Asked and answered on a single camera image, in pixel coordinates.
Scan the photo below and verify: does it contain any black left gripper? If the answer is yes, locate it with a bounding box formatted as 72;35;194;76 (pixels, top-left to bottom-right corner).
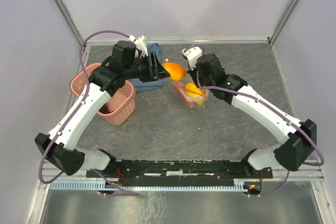
124;51;171;83

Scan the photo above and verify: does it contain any orange mango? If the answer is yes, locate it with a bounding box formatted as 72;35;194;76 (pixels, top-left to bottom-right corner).
163;62;186;81

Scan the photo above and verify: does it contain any yellow lemon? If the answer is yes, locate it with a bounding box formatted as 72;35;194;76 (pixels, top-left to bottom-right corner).
184;82;206;105

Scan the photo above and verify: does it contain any clear zip bag red zipper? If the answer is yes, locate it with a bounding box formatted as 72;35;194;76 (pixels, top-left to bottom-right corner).
164;58;210;109

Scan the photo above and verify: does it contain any dark red grape bunch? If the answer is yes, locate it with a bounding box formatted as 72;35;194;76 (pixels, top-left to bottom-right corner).
99;104;111;114

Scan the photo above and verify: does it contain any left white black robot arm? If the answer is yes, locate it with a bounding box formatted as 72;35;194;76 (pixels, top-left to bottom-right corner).
35;40;170;177

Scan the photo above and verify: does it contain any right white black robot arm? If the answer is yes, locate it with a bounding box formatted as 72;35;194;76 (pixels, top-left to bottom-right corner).
183;50;317;177

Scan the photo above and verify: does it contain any blue folded cloth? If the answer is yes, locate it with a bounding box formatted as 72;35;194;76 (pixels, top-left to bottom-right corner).
129;43;163;93

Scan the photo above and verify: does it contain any pink plastic perforated basket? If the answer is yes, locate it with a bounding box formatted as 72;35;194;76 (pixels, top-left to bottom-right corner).
66;63;135;126

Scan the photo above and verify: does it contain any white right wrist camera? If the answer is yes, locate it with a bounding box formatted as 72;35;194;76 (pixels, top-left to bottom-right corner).
182;45;205;70

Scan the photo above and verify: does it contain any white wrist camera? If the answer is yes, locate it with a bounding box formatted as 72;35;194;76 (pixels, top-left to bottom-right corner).
128;34;150;57
182;45;205;70

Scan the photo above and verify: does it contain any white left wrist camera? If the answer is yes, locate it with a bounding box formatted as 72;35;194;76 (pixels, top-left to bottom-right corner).
128;34;150;57

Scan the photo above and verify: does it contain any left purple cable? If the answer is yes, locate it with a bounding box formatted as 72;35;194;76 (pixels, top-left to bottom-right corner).
38;30;140;197

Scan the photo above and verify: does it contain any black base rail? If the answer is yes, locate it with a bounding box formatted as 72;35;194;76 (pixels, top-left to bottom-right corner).
99;159;273;187

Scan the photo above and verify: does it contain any light blue cable duct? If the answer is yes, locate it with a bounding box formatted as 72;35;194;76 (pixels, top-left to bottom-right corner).
49;179;249;190

